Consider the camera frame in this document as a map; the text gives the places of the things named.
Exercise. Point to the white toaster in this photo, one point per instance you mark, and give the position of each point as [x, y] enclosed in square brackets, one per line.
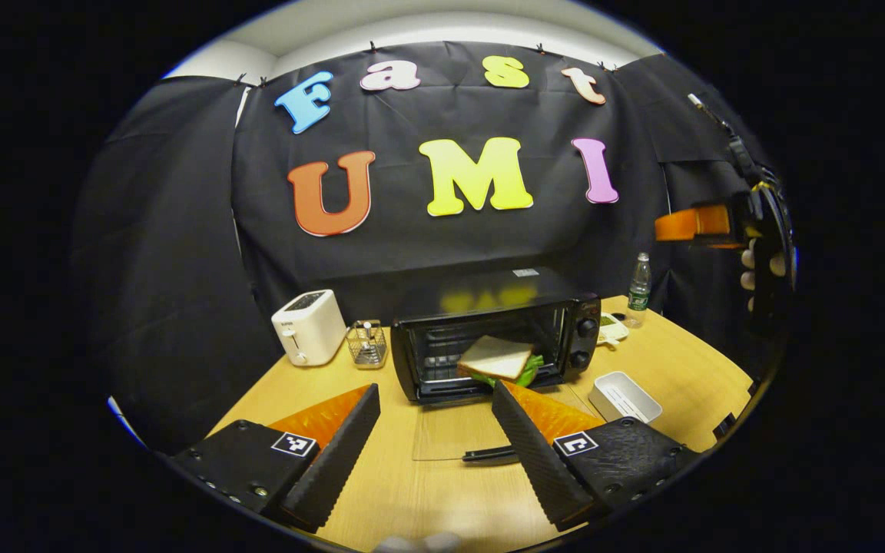
[308, 330]

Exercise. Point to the lettuce sandwich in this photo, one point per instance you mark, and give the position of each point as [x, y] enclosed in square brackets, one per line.
[492, 357]

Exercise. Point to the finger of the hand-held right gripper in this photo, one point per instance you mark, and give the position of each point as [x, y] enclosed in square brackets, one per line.
[688, 224]

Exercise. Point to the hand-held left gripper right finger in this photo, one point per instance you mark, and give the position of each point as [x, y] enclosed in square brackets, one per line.
[531, 461]

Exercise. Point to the clear plastic water bottle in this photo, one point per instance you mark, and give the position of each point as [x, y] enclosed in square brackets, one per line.
[639, 296]

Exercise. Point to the white rectangular tray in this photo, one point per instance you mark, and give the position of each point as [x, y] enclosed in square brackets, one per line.
[623, 399]

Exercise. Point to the black electric oven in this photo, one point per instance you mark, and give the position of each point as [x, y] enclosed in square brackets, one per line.
[488, 299]

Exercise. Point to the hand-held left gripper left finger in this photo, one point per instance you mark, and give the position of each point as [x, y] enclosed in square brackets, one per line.
[343, 461]

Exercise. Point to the white divided grain plate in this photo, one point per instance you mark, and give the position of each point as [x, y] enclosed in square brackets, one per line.
[616, 332]

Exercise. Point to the black backdrop cloth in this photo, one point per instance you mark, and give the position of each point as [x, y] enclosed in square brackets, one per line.
[412, 238]

